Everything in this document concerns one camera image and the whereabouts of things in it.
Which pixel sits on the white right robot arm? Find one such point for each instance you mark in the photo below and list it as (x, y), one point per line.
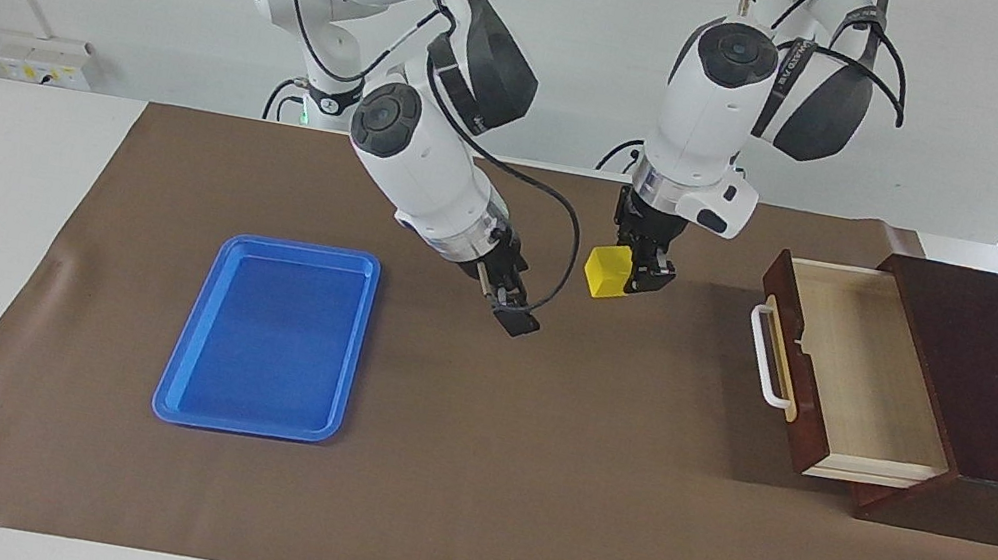
(417, 165)

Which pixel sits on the brown table mat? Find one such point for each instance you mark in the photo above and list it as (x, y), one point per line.
(532, 448)

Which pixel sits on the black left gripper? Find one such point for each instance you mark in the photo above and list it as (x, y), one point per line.
(644, 233)

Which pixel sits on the white wall socket box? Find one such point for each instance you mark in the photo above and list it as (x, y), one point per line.
(44, 62)

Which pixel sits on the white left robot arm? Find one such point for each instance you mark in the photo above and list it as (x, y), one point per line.
(705, 112)

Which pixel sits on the yellow cube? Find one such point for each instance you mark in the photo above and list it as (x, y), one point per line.
(607, 273)

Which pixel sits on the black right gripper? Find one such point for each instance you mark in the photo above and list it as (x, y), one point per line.
(501, 270)

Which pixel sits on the blue plastic tray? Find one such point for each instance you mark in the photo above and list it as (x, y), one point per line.
(270, 343)

